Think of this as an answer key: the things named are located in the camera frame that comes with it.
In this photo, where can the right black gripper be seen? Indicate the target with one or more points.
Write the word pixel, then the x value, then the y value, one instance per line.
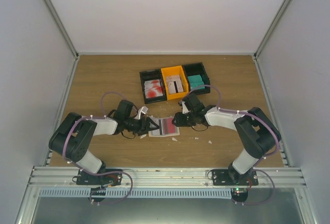
pixel 179 121

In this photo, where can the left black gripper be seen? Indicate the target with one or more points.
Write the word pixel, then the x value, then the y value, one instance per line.
pixel 144 128

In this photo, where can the beige card holder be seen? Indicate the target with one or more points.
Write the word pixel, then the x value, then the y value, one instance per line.
pixel 158 132

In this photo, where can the red white credit card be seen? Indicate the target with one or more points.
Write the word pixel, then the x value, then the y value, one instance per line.
pixel 168 127

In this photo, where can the black bin with red cards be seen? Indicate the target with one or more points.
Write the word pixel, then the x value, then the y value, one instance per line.
pixel 150 75

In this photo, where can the black bin with teal cards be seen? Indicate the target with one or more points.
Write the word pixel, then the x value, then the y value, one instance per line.
pixel 194 69

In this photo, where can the yellow bin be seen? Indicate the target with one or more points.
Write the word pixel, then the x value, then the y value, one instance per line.
pixel 174 71

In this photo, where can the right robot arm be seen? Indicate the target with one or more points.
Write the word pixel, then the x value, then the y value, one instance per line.
pixel 259 137

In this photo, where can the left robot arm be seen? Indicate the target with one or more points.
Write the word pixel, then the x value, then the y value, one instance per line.
pixel 72 138

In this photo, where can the red white card stack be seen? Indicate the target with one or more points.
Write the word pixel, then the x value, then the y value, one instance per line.
pixel 153 89

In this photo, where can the teal card stack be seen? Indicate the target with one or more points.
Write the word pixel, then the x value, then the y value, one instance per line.
pixel 195 81

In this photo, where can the white patterned card stack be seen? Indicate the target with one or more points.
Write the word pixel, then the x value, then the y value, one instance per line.
pixel 174 84

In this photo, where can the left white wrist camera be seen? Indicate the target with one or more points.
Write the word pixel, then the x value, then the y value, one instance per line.
pixel 141 112

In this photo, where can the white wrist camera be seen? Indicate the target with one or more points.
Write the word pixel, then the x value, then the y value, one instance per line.
pixel 141 112
pixel 185 109

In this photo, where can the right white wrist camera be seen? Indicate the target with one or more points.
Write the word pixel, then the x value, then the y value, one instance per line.
pixel 185 109

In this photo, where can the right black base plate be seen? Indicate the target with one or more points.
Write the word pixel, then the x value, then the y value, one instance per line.
pixel 222 177

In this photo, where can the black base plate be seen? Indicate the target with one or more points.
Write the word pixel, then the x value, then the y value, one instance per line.
pixel 112 179
pixel 222 177

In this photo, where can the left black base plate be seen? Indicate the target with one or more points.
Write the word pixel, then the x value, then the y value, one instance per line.
pixel 112 179

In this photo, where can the aluminium front rail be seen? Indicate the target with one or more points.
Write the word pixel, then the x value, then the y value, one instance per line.
pixel 284 177

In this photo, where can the grey slotted cable duct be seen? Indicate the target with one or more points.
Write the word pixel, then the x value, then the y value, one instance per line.
pixel 204 193

